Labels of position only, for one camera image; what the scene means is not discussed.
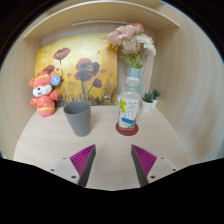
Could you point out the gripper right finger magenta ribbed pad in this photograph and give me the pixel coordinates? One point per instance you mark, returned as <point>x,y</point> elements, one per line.
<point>150,168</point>

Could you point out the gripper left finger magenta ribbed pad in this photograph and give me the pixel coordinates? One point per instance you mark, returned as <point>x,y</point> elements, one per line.
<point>77,167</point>

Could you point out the clear plastic water bottle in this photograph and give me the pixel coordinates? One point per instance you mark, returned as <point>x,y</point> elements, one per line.
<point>130,100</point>

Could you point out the dark red round coaster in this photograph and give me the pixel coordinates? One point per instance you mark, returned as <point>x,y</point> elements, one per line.
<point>128,132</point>

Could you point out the grey plastic cup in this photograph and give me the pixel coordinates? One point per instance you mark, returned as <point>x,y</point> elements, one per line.
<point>78,114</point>

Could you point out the small potted succulent, left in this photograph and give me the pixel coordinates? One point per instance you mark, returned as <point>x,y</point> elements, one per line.
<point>147,101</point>

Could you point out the small potted succulent, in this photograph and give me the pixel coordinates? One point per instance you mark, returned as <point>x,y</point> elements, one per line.
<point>156,95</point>
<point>147,101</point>

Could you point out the small potted succulent, right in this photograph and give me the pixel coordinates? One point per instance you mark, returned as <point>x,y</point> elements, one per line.
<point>156,95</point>

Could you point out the pale green ceramic vase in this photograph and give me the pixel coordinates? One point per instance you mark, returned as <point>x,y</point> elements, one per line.
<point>137,73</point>

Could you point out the red plush toy bear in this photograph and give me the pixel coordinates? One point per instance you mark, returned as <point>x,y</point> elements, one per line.
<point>44,96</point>

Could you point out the light wood shelf cubicle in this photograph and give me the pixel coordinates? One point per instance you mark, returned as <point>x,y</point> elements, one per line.
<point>187,125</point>

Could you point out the yellow poppy flower painting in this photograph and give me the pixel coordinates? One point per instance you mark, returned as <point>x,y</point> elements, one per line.
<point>87,66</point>

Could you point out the pink and white flower bouquet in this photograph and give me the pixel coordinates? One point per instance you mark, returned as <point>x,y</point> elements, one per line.
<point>134,43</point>

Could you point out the white light bar under shelf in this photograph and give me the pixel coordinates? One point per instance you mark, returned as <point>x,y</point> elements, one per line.
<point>100,22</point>

